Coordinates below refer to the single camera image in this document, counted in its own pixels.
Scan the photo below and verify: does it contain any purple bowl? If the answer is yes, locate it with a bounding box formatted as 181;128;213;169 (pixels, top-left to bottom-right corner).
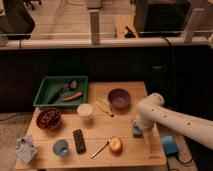
108;88;131;109

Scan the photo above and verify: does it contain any black handled brush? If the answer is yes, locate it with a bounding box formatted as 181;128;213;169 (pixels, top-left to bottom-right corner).
48;80;78;104

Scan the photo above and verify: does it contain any green plastic tray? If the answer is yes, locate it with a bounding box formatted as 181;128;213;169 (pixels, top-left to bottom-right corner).
33;76;88;109

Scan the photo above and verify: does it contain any black rectangular block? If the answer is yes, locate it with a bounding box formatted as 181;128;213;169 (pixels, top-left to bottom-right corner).
73;129;86;154

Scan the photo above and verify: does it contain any black cabinet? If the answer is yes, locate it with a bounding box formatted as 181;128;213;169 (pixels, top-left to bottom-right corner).
133;0;191;32

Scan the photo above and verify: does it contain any red chili pepper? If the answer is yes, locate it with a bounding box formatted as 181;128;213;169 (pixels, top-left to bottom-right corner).
62;92;82;102

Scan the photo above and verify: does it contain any blue translucent cup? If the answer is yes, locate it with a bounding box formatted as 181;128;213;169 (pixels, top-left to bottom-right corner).
53;140;69;157

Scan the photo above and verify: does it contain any metal railing frame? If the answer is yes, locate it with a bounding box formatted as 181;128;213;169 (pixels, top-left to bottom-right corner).
0;10;213;50

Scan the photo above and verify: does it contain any white cup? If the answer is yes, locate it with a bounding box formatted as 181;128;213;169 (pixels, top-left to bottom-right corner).
77;103;93;121

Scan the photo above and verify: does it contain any brown bowl with food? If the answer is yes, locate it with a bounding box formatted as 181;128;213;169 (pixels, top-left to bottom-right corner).
36;108;61;131

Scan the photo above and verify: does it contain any yellowish translucent gripper finger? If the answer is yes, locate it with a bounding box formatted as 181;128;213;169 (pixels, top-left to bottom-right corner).
144;131;153;146

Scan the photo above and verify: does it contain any blue sponge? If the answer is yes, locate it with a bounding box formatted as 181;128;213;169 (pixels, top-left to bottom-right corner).
132;122;143;138

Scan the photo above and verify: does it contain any blue box on floor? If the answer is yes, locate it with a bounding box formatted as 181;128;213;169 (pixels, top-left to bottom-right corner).
161;135;179;155

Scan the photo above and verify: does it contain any black office chair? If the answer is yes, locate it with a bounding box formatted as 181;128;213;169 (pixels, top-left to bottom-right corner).
0;0;35;40

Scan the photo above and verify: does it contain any crumpled blue cloth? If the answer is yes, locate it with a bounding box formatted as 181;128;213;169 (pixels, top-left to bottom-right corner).
15;135;38;164

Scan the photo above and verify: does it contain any peach fruit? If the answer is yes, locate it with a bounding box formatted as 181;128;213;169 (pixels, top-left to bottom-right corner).
109;137;122;154

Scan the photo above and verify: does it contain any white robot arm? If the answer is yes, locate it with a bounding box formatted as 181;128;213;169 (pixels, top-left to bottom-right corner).
135;93;213;150

